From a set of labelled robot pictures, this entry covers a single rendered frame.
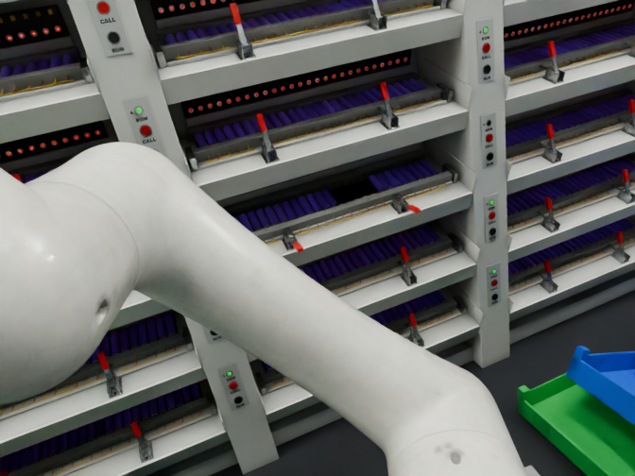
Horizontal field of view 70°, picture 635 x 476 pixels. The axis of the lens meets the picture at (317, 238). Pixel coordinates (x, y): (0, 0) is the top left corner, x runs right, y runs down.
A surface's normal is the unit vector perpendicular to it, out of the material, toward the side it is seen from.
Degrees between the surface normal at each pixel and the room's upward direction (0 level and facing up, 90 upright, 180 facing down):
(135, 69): 90
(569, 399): 0
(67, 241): 61
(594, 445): 0
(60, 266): 70
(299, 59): 109
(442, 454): 13
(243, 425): 90
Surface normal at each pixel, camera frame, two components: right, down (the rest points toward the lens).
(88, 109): 0.38, 0.61
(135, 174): 0.60, -0.67
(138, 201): 0.83, -0.47
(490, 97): 0.34, 0.33
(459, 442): -0.13, -0.92
